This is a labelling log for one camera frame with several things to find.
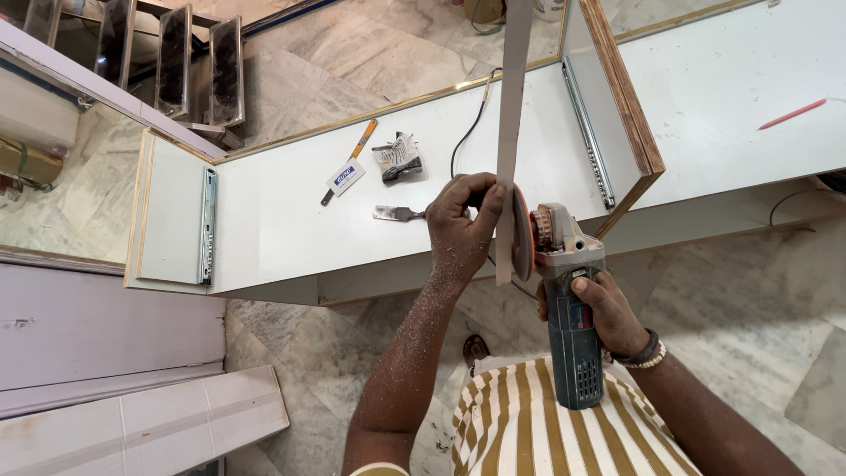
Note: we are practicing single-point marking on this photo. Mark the metal drawer slide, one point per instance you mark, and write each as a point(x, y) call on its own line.
point(588, 135)
point(207, 225)

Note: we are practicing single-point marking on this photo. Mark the striped white brown shirt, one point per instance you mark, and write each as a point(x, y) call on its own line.
point(548, 430)

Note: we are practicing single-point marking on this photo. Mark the white laminated boards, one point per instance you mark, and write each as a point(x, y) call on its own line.
point(132, 430)

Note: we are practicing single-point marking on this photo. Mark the clear plastic screw bag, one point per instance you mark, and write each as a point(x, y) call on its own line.
point(398, 158)

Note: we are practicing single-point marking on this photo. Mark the glass louvre frame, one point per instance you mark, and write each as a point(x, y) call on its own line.
point(158, 59)

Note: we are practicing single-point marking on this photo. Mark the steel chisel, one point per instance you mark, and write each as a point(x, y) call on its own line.
point(398, 213)

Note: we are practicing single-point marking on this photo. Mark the person's sandalled foot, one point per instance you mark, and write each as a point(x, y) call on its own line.
point(476, 349)

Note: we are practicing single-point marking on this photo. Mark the white laminate strip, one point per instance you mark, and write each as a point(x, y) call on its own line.
point(510, 132)

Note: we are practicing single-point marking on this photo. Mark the pale purple board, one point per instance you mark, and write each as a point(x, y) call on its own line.
point(99, 86)

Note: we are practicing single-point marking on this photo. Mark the white blade packet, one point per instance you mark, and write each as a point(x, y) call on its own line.
point(345, 177)

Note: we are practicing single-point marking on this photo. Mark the red pencil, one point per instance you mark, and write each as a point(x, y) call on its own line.
point(792, 114)

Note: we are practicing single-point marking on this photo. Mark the white plywood cabinet carcass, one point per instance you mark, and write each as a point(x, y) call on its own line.
point(396, 218)

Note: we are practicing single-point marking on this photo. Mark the blue angle grinder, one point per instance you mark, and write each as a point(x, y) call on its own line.
point(568, 311)

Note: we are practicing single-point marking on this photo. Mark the person's right hand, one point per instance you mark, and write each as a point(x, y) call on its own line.
point(611, 314)

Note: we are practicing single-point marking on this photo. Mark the person's left hand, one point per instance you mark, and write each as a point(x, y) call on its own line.
point(456, 228)

